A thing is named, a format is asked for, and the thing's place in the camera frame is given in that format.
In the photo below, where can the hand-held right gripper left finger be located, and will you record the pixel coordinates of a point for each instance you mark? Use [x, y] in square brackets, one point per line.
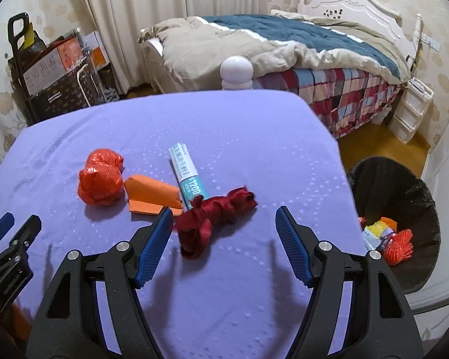
[155, 246]

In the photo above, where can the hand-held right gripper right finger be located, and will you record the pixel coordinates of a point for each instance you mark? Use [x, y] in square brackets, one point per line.
[293, 246]

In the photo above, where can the dark red cloth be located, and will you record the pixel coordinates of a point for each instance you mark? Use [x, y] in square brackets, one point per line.
[205, 224]

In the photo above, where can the orange paper carton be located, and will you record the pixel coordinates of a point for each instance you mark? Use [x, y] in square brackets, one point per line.
[149, 190]

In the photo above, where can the pale blue printed pouch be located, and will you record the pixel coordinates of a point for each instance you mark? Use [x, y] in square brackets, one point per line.
[370, 237]

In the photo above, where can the teal white paper tube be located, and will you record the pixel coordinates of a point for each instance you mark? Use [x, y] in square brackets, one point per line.
[185, 172]

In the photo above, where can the red plastic bag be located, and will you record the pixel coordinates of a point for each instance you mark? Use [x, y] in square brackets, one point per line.
[101, 179]

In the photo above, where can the red foam fruit net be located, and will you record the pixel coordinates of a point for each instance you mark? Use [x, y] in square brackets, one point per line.
[398, 248]

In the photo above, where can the black trash bin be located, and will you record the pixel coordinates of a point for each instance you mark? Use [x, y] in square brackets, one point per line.
[396, 187]

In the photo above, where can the yellow foam net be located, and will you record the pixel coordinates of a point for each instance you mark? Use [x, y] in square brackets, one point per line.
[376, 229]

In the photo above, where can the brown patterned bag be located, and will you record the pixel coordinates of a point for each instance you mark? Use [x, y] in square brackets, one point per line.
[60, 97]

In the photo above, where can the plaid bed sheet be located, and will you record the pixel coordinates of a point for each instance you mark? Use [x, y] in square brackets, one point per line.
[340, 97]

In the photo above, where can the white orange cardboard box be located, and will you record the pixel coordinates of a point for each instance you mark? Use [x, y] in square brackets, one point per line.
[41, 69]
[97, 50]

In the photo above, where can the white plastic drawer unit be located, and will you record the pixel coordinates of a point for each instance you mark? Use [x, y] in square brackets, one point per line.
[411, 108]

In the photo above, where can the white ball finial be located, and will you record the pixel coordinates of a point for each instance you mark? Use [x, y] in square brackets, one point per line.
[235, 69]

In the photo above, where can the beige teal duvet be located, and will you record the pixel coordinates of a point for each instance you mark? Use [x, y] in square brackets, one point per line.
[228, 48]

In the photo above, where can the black hand trolley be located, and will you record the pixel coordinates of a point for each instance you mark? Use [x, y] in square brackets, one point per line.
[18, 16]

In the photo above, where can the beige pillow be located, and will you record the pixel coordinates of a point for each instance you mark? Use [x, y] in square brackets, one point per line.
[286, 14]

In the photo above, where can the cream curtain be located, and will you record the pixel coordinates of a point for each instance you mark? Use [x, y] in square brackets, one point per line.
[153, 0]

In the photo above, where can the bed with beige duvet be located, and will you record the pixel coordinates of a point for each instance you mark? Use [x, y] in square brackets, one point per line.
[359, 5]

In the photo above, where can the white wall outlet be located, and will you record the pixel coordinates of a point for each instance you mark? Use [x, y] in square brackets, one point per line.
[430, 42]

